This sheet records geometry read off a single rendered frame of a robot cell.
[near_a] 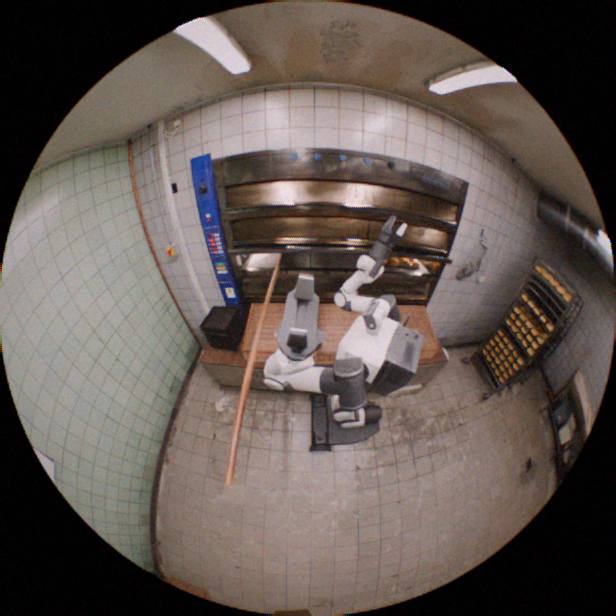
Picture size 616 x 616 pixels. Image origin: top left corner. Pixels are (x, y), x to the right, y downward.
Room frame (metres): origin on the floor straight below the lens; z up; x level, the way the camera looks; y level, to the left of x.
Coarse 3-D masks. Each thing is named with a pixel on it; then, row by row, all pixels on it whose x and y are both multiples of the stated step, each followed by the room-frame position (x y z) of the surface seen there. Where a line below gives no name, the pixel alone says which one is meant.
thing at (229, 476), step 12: (276, 276) 1.18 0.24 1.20; (264, 312) 0.76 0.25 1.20; (252, 348) 0.50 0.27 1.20; (252, 360) 0.43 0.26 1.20; (240, 396) 0.25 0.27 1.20; (240, 408) 0.20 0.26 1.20; (240, 420) 0.16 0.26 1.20; (228, 456) 0.01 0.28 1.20; (228, 468) -0.03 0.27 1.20; (228, 480) -0.08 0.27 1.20
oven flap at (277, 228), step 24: (288, 216) 1.34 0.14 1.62; (312, 216) 1.33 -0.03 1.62; (336, 216) 1.33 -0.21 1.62; (240, 240) 1.27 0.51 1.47; (264, 240) 1.26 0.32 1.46; (288, 240) 1.26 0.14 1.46; (312, 240) 1.25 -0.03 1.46; (336, 240) 1.25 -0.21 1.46; (360, 240) 1.25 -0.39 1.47; (408, 240) 1.28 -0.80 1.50; (432, 240) 1.29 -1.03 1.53
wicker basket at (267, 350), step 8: (256, 304) 1.28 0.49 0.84; (272, 304) 1.27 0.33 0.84; (280, 304) 1.27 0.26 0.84; (256, 312) 1.25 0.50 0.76; (272, 312) 1.25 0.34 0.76; (280, 312) 1.25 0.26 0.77; (248, 320) 1.10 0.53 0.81; (256, 320) 1.23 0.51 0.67; (272, 320) 1.23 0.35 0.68; (248, 328) 1.04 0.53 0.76; (256, 328) 1.20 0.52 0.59; (264, 328) 1.20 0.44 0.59; (272, 328) 1.20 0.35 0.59; (248, 336) 1.00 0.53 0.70; (264, 336) 1.10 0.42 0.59; (272, 336) 1.10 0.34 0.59; (248, 344) 0.95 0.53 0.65; (264, 344) 1.00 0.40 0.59; (272, 344) 1.00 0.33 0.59; (248, 352) 0.82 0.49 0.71; (264, 352) 0.81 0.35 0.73; (272, 352) 0.81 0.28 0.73; (256, 360) 0.82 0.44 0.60; (264, 360) 0.82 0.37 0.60
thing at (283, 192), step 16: (240, 192) 1.32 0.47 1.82; (256, 192) 1.32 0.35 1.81; (272, 192) 1.31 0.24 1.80; (288, 192) 1.31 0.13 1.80; (304, 192) 1.30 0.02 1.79; (320, 192) 1.30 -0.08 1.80; (336, 192) 1.30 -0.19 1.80; (352, 192) 1.30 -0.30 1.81; (368, 192) 1.31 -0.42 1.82; (384, 192) 1.31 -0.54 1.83; (400, 192) 1.32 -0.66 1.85; (416, 192) 1.32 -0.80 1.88; (240, 208) 1.26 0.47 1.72; (368, 208) 1.27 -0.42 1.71; (384, 208) 1.25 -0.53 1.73; (400, 208) 1.27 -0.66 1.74; (416, 208) 1.28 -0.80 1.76; (432, 208) 1.29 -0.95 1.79; (448, 208) 1.30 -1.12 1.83
